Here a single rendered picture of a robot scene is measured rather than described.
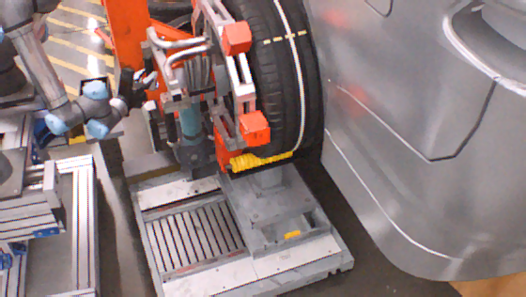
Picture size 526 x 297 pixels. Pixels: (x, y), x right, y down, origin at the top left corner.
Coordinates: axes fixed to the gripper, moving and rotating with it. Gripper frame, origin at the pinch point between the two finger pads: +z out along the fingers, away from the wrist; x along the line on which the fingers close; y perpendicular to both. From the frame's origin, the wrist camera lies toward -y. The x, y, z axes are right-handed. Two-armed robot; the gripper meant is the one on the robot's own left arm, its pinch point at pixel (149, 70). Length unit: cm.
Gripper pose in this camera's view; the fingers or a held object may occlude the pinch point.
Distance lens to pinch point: 199.1
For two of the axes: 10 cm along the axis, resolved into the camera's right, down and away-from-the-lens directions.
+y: 0.3, 7.5, 6.7
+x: 9.1, 2.6, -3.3
